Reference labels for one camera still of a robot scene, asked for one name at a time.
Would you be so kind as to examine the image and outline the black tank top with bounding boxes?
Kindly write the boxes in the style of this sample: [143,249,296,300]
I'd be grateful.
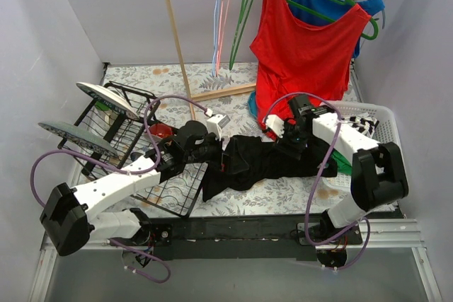
[201,135,328,202]

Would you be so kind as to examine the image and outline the green hanger on rack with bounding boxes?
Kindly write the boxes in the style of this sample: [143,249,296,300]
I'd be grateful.
[229,0,254,71]

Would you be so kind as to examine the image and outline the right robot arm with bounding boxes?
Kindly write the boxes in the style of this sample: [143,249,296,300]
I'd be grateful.
[262,92,409,245]

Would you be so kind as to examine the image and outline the pink wire hanger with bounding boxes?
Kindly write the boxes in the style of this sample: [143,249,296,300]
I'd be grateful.
[216,0,230,76]

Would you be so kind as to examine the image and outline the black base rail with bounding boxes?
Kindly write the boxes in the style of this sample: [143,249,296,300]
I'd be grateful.
[148,211,390,260]

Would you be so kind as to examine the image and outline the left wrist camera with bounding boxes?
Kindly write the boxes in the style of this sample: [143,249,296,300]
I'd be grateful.
[206,114,230,139]

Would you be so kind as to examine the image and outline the grey patterned plate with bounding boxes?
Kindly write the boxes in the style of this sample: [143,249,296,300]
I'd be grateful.
[38,121,117,157]

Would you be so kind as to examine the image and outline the white plastic basket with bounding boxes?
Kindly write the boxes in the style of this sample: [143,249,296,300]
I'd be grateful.
[322,101,401,192]

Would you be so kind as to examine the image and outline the blue wire hanger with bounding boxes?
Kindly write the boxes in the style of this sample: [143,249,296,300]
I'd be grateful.
[212,0,221,76]

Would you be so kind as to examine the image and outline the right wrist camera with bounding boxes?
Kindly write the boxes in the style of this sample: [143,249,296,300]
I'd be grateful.
[265,115,285,138]

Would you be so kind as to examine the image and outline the green garment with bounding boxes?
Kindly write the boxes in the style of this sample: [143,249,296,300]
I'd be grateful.
[331,150,352,175]

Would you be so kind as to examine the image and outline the teal dish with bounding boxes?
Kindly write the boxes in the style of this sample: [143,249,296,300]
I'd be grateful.
[247,91,258,119]

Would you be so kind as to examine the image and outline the red tank top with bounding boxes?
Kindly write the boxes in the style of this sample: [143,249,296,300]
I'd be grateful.
[250,0,371,122]

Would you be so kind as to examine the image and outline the red bowl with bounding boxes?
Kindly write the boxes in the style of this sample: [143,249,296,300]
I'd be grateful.
[148,122,173,139]

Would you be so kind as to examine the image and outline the wooden clothes rack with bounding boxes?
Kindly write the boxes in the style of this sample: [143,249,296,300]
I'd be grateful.
[156,0,374,121]

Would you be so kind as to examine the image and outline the purple cable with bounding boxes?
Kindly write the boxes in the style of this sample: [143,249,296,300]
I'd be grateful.
[30,95,213,284]
[265,92,372,272]

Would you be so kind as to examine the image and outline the blue tank top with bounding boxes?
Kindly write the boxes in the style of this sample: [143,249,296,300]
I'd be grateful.
[289,0,385,59]

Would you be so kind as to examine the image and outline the black white striped garment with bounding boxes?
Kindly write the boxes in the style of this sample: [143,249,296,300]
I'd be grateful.
[344,112,379,138]

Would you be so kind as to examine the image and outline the white green rimmed plate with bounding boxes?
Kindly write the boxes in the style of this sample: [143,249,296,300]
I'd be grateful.
[76,82,139,120]

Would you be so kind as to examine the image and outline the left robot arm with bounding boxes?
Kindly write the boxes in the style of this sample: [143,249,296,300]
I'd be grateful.
[40,115,229,256]

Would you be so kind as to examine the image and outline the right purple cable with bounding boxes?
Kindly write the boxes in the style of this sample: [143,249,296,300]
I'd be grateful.
[265,92,372,272]

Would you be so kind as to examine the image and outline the black wire dish rack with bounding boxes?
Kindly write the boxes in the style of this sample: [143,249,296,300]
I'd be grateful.
[57,81,206,218]

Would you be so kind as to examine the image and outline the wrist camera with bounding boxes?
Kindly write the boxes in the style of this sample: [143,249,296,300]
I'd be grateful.
[206,114,230,139]
[265,115,285,138]

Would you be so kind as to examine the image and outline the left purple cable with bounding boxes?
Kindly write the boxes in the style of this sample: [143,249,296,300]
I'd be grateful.
[30,95,213,284]

